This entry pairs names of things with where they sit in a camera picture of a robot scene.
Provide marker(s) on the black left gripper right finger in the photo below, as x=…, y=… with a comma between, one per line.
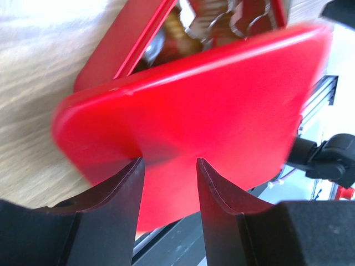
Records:
x=241, y=229

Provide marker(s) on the red tin lid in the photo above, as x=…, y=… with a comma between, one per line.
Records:
x=238, y=106

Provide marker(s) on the red chocolate box tray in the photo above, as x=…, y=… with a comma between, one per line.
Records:
x=146, y=34

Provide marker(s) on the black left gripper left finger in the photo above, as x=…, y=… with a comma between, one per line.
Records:
x=95, y=227

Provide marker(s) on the white square chocolate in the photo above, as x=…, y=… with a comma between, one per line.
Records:
x=194, y=18

